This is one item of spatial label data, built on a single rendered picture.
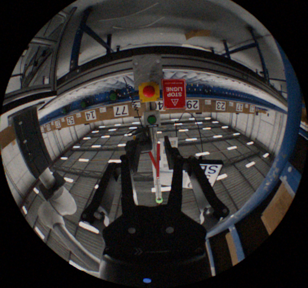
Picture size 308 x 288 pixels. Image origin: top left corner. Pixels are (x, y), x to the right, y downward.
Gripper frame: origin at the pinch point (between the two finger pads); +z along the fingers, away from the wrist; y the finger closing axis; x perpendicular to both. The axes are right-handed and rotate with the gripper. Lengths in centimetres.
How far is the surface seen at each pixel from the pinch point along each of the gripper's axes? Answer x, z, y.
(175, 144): -13.4, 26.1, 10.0
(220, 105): -2, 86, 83
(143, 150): -11.8, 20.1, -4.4
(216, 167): -33, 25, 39
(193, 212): -713, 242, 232
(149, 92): 10.4, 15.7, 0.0
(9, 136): 13, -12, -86
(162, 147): -14.4, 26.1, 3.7
